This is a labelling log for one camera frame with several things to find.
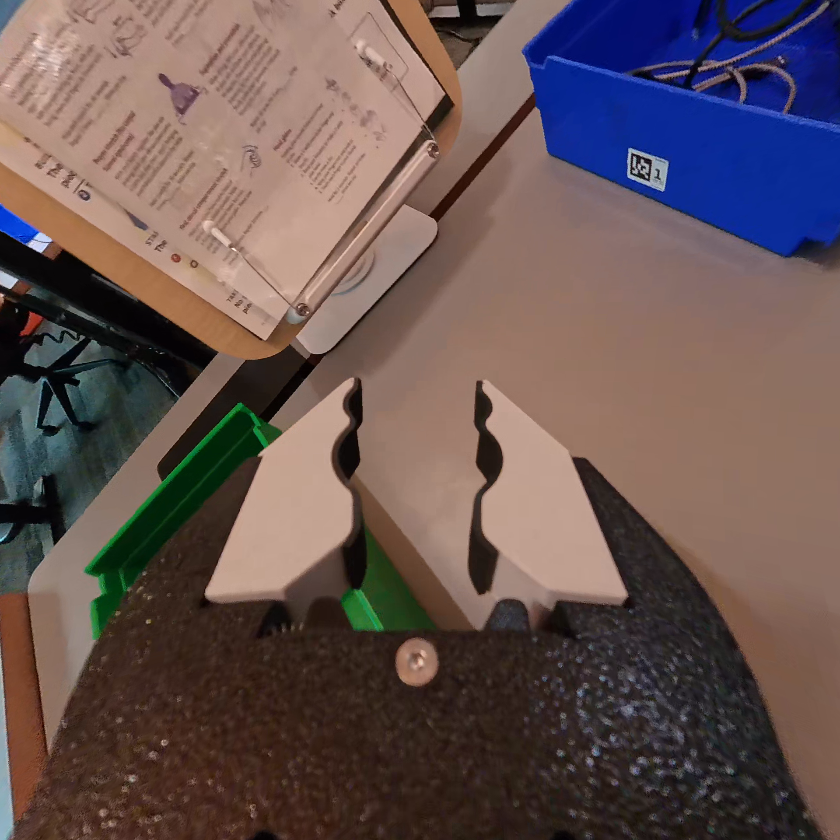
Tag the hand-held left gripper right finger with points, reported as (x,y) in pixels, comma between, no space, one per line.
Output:
(551,518)

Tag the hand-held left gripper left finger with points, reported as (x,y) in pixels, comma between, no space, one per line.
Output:
(289,518)

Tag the green plastic bin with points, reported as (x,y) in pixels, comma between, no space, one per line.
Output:
(164,512)

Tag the blue plastic bin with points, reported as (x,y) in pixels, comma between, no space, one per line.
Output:
(722,170)

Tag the wooden document stand white base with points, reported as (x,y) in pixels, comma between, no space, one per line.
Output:
(367,289)

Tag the black office chair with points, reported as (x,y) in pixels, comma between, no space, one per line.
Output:
(62,387)

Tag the printed instruction sheet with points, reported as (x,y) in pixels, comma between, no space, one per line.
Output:
(197,131)

